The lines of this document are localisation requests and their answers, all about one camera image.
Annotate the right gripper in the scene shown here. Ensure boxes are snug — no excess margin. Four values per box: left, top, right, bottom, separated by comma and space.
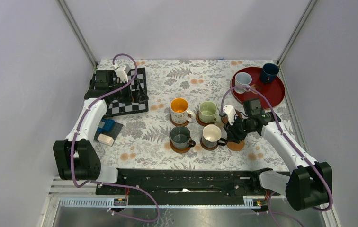
223, 114, 256, 144

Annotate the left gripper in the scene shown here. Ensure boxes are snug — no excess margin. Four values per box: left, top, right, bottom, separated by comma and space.
109, 78, 148, 103

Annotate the brown ringed coaster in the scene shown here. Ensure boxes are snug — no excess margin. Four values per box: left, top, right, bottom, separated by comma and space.
196, 112, 215, 127
221, 110, 242, 124
170, 142, 191, 154
170, 119, 190, 126

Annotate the light wood coaster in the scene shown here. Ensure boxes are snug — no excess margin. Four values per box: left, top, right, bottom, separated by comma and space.
227, 140, 245, 151

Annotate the light blue white mug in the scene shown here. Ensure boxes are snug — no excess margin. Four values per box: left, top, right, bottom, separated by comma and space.
234, 72, 252, 94

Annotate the black mug white inside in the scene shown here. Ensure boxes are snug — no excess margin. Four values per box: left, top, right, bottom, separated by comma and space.
201, 125, 228, 148

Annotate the pale green mug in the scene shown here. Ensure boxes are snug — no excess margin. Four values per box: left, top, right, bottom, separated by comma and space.
198, 101, 219, 124

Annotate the dark blue mug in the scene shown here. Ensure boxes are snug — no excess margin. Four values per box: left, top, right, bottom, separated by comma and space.
259, 63, 279, 84

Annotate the dark walnut coaster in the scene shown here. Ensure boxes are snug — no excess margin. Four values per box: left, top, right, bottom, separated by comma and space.
200, 140, 219, 151

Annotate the floral mug orange inside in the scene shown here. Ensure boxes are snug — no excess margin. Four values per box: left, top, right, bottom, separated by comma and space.
170, 98, 196, 124

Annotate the dark green mug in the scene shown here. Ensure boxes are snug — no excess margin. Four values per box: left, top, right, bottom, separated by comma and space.
170, 126, 196, 149

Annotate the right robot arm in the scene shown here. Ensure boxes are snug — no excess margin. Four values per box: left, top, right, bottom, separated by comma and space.
220, 98, 333, 211

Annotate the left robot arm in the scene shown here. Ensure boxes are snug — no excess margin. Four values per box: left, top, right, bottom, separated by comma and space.
53, 66, 149, 194

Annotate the black white chessboard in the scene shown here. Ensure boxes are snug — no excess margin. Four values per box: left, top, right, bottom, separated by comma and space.
105, 67, 149, 117

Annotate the red round tray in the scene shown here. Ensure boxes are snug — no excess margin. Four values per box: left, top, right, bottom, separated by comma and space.
233, 67, 285, 110

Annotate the toy block assembly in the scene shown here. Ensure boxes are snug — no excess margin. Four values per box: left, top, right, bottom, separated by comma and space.
94, 118, 124, 146

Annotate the floral tablecloth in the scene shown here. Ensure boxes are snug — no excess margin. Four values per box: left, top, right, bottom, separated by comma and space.
95, 59, 287, 171

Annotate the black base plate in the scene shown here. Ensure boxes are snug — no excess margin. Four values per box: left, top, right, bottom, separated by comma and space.
96, 169, 269, 206

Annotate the aluminium frame rail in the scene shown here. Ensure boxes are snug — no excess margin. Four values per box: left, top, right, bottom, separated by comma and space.
47, 176, 332, 209

